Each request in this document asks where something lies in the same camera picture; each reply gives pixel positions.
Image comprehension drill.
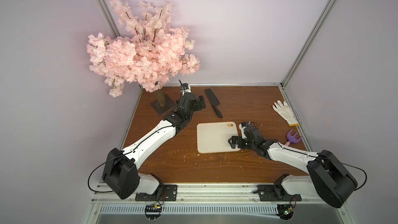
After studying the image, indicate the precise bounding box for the black kitchen knife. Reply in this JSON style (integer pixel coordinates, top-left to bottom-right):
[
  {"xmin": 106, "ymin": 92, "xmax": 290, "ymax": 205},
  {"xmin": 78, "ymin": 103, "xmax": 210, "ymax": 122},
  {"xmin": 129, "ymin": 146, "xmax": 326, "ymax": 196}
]
[{"xmin": 204, "ymin": 88, "xmax": 223, "ymax": 118}]

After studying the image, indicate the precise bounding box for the cream cutting board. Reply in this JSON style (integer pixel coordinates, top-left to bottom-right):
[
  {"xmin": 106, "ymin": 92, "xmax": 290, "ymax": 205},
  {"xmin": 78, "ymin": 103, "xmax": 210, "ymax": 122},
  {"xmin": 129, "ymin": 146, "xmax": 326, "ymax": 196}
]
[{"xmin": 197, "ymin": 121, "xmax": 240, "ymax": 153}]

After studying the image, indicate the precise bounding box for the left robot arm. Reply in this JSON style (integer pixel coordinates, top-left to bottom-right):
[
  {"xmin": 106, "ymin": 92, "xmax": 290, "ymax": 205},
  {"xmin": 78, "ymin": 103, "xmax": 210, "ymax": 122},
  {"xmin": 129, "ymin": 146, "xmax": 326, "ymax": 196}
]
[{"xmin": 87, "ymin": 92, "xmax": 206, "ymax": 201}]

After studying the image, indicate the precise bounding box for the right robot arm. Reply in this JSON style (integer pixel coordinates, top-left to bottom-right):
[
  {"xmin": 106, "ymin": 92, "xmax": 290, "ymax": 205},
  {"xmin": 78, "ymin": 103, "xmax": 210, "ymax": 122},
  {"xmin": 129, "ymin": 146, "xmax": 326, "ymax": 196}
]
[{"xmin": 228, "ymin": 122, "xmax": 363, "ymax": 208}]

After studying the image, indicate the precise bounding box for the right electronics board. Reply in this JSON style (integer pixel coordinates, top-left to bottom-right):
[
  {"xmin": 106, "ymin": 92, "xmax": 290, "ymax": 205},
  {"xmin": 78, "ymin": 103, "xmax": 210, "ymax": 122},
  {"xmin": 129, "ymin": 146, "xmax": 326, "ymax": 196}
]
[{"xmin": 276, "ymin": 204, "xmax": 294, "ymax": 221}]

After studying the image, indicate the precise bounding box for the electronics board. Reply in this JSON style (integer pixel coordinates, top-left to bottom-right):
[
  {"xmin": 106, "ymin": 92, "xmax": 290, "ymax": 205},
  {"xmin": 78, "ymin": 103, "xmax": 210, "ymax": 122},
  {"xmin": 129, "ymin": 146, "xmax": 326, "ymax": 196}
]
[
  {"xmin": 276, "ymin": 204, "xmax": 294, "ymax": 221},
  {"xmin": 144, "ymin": 204, "xmax": 163, "ymax": 222}
]

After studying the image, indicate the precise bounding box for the left electronics board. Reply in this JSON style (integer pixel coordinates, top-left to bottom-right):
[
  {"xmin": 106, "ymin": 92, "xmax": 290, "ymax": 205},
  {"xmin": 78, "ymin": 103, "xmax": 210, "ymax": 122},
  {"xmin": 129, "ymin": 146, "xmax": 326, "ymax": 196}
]
[{"xmin": 144, "ymin": 204, "xmax": 163, "ymax": 222}]

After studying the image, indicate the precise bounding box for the dark square tree base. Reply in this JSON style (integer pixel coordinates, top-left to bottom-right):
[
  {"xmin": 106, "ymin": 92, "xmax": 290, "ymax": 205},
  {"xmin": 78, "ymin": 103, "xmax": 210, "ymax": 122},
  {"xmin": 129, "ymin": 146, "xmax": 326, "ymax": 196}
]
[{"xmin": 150, "ymin": 94, "xmax": 177, "ymax": 116}]

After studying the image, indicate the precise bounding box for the purple toy fork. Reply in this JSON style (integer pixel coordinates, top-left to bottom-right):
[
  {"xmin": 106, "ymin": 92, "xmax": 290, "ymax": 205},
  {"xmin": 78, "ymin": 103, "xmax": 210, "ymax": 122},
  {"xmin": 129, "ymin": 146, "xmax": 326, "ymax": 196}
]
[{"xmin": 285, "ymin": 129, "xmax": 302, "ymax": 146}]

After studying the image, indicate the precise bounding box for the white work glove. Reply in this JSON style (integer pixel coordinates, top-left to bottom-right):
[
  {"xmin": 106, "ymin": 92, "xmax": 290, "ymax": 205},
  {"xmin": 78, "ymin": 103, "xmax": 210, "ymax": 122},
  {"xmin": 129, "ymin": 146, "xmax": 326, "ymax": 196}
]
[{"xmin": 272, "ymin": 100, "xmax": 299, "ymax": 127}]

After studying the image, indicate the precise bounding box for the pink cherry blossom tree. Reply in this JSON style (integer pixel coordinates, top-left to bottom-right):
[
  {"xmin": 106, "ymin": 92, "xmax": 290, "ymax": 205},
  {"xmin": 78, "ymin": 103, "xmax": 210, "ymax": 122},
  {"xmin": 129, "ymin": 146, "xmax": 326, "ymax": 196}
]
[{"xmin": 86, "ymin": 0, "xmax": 201, "ymax": 97}]

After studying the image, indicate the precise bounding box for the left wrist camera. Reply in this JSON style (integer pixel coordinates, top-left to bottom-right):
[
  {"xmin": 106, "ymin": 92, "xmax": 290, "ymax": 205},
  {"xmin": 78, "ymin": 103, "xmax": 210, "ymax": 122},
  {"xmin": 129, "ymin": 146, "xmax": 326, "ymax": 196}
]
[{"xmin": 179, "ymin": 80, "xmax": 191, "ymax": 95}]

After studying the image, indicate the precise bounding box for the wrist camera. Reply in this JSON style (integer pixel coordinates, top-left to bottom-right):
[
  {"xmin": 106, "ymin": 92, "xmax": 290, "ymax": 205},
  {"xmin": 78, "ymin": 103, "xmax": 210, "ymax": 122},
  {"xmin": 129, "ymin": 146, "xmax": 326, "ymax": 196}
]
[
  {"xmin": 179, "ymin": 80, "xmax": 191, "ymax": 95},
  {"xmin": 239, "ymin": 121, "xmax": 251, "ymax": 135}
]

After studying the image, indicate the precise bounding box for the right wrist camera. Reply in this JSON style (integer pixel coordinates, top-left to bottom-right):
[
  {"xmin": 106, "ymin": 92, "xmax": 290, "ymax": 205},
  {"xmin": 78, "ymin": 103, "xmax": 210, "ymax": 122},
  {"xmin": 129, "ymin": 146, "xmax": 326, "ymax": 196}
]
[{"xmin": 239, "ymin": 121, "xmax": 251, "ymax": 135}]

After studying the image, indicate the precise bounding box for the aluminium front rail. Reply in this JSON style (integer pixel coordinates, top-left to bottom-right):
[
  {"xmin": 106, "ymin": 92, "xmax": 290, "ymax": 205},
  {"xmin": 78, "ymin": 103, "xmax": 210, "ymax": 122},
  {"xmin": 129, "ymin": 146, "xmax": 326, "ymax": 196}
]
[{"xmin": 91, "ymin": 183, "xmax": 348, "ymax": 205}]

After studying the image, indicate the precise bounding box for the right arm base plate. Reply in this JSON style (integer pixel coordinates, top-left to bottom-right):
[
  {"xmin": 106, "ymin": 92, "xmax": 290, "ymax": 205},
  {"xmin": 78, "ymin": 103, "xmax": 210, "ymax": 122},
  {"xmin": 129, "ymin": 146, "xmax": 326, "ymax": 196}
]
[{"xmin": 252, "ymin": 185, "xmax": 302, "ymax": 202}]

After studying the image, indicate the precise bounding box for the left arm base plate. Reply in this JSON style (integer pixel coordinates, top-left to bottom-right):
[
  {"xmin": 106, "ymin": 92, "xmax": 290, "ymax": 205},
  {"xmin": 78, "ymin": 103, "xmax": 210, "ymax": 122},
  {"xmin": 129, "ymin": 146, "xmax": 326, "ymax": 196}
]
[{"xmin": 135, "ymin": 184, "xmax": 178, "ymax": 203}]

